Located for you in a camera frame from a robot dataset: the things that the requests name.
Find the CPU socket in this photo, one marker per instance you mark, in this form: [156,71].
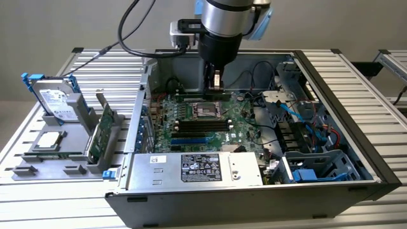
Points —
[203,109]

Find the black expansion slot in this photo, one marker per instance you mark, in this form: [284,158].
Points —
[186,135]
[186,148]

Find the silver hard disk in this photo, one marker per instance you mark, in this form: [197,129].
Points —
[57,100]

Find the silver CPU chip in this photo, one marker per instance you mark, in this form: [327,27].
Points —
[49,141]

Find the blue case latch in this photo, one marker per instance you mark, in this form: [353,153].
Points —
[108,174]

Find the blue disk bay latch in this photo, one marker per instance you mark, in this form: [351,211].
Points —
[304,177]

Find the grey disk bay cage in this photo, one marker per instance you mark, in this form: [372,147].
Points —
[320,162]

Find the black RAM slot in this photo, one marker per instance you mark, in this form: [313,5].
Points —
[200,127]
[200,121]
[200,124]
[200,130]

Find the green RAM stick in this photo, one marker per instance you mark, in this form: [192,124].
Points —
[50,155]

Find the black table connector block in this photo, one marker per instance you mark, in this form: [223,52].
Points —
[367,68]

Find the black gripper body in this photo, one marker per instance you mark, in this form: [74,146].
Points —
[219,47]

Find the green motherboard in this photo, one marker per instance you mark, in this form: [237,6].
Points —
[216,136]

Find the green graphics card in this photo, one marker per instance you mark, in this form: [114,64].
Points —
[101,128]

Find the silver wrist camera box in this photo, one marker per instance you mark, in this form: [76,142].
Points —
[180,35]

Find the neighbouring slatted metal table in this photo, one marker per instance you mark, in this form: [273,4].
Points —
[392,64]

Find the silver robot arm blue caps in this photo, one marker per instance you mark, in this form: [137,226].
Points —
[221,16]

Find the metal drive bracket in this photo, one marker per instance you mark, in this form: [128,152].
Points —
[285,95]

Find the blue expansion slot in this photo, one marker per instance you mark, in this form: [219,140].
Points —
[186,141]

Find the silver chipset heat sink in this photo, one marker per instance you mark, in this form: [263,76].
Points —
[233,149]

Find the blue hard disk bracket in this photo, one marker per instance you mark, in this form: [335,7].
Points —
[73,83]

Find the open grey PC case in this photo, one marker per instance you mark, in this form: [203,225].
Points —
[221,210]

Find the silver power supply with label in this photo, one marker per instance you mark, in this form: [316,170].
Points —
[190,171]

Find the grey parts rack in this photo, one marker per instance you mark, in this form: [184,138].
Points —
[72,143]

